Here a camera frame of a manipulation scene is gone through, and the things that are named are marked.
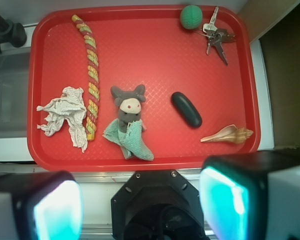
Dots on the brown cardboard box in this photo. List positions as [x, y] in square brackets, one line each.
[274, 32]

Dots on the grey plush mouse toy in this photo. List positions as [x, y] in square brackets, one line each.
[129, 103]

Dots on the grey sink faucet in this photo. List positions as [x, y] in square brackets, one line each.
[13, 33]

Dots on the red plastic tray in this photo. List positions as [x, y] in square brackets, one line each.
[142, 45]

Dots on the dark oval stone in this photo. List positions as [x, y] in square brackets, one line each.
[186, 109]

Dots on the crumpled white paper towel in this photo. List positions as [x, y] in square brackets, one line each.
[68, 107]

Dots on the bunch of metal keys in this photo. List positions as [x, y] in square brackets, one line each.
[217, 36]

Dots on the grey sink basin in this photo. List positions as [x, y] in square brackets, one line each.
[14, 78]

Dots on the teal knitted cloth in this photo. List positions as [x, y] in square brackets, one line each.
[130, 142]

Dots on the twisted multicolour rope toy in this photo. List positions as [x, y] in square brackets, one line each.
[93, 76]

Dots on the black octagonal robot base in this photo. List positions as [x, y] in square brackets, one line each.
[157, 205]

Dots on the tan spiral seashell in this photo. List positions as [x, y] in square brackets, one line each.
[229, 134]

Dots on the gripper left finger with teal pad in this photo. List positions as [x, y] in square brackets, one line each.
[40, 206]

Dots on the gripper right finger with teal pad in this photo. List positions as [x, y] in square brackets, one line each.
[252, 196]

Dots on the green rubber ball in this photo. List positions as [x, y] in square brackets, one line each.
[191, 17]

